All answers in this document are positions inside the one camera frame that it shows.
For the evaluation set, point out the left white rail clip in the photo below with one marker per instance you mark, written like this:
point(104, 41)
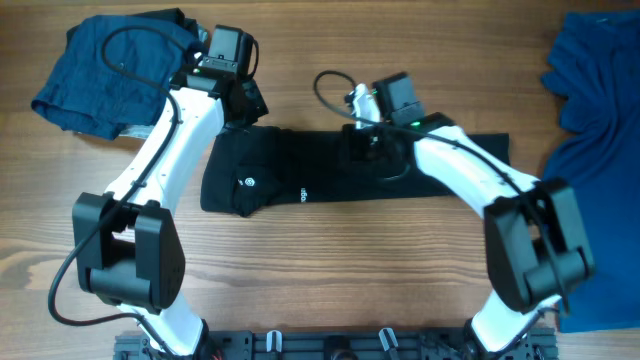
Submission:
point(274, 342)

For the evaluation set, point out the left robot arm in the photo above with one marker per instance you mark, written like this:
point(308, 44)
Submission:
point(127, 250)

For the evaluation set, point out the white rail clip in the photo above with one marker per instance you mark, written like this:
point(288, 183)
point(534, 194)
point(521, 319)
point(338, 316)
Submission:
point(274, 342)
point(388, 339)

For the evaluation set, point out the right white rail clip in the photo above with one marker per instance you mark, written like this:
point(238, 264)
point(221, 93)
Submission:
point(388, 339)

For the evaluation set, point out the blue t-shirt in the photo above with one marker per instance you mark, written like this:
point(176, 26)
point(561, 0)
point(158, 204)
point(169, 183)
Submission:
point(595, 67)

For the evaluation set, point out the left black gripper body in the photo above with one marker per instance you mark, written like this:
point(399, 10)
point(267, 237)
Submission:
point(253, 105)

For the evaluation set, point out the folded dark blue shirt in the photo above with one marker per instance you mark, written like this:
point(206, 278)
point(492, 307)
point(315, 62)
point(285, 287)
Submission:
point(49, 102)

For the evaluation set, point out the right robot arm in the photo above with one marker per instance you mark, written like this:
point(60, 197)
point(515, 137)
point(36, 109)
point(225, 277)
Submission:
point(536, 247)

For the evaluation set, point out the black t-shirt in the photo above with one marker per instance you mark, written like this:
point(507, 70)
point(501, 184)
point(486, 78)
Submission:
point(266, 166)

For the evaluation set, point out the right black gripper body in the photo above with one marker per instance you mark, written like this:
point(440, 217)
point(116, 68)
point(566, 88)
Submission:
point(365, 144)

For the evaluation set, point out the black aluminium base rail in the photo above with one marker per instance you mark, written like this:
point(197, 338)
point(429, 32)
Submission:
point(435, 343)

